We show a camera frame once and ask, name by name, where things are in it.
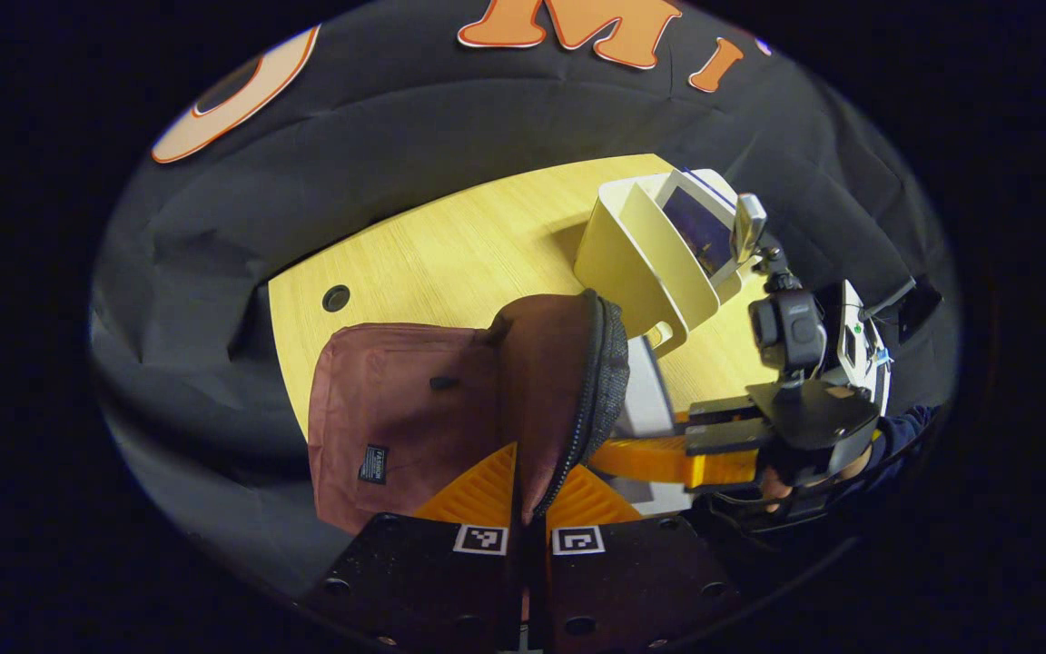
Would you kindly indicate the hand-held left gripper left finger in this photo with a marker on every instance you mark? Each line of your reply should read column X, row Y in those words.
column 414, row 581

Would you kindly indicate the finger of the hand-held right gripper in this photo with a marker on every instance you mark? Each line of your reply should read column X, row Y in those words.
column 668, row 459
column 723, row 411

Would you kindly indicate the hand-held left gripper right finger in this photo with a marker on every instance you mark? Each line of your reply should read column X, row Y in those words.
column 641, row 581

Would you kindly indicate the maroon schoolbag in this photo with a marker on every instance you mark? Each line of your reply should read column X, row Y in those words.
column 396, row 409

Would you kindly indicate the book with blue purple cover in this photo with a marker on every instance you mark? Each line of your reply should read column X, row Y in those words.
column 700, row 232

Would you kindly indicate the white bookshelf rack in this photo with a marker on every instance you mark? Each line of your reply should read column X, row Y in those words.
column 623, row 254

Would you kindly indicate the black box device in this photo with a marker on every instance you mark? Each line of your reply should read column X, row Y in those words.
column 918, row 309

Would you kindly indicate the white equipment frame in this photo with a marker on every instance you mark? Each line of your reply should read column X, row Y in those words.
column 861, row 350

